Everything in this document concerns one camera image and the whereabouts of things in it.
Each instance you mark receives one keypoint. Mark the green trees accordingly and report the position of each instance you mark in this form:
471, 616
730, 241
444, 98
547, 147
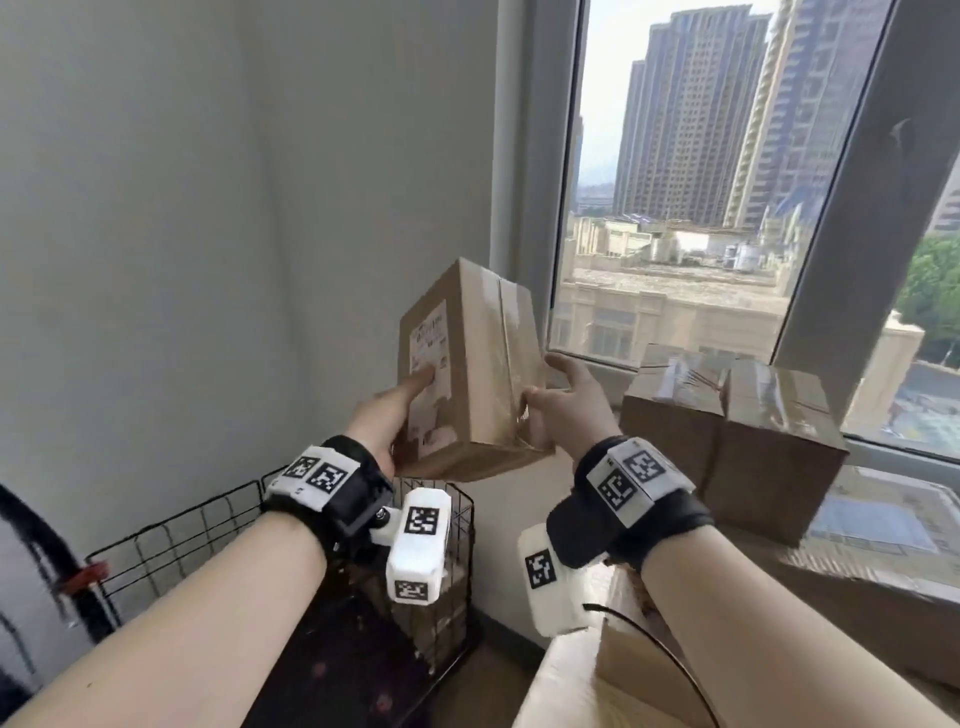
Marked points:
934, 292

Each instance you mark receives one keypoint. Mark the red clip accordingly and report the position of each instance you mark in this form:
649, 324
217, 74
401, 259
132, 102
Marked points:
86, 579

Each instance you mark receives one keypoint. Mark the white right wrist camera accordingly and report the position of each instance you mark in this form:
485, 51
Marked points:
551, 585

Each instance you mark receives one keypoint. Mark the taped brown cardboard box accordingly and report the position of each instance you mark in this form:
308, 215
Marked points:
671, 416
776, 450

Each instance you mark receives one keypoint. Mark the person's left thumb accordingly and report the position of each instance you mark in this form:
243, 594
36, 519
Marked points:
418, 384

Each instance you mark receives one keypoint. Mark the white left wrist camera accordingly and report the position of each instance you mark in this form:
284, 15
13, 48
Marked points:
418, 547

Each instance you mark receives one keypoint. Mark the person's right hand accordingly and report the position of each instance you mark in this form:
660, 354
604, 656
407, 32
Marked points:
581, 416

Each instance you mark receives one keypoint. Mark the low beige building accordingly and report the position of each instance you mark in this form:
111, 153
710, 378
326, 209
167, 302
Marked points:
675, 315

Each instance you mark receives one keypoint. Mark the tan high-rise tower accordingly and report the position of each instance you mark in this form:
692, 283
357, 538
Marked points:
806, 112

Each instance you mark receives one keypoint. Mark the grey window frame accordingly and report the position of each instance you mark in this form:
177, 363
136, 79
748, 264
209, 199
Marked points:
847, 210

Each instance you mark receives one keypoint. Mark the large cardboard box with label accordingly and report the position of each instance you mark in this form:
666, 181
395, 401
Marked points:
877, 540

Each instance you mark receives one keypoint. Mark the person's left hand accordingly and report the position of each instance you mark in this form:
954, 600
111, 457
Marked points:
379, 424

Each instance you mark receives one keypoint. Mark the plain brown cardboard box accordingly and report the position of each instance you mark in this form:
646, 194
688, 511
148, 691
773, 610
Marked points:
626, 652

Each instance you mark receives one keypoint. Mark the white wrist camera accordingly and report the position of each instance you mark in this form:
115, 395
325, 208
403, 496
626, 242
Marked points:
551, 585
418, 547

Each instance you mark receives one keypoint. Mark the pale flat cardboard box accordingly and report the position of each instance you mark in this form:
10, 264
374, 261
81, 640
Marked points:
559, 694

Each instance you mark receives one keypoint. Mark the person's left forearm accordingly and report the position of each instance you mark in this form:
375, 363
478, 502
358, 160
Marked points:
187, 630

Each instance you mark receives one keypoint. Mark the person's right forearm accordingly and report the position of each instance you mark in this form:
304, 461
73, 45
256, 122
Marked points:
757, 645

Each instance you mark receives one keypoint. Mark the dark high-rise tower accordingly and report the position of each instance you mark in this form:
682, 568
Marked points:
686, 120

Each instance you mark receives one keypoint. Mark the black curved bar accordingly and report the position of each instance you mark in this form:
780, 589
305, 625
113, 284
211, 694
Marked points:
45, 551

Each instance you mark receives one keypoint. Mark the labelled brown cardboard box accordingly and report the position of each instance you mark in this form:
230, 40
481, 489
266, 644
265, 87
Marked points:
480, 360

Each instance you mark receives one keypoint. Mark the person's right thumb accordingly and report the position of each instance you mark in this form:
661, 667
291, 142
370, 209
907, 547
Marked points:
537, 399

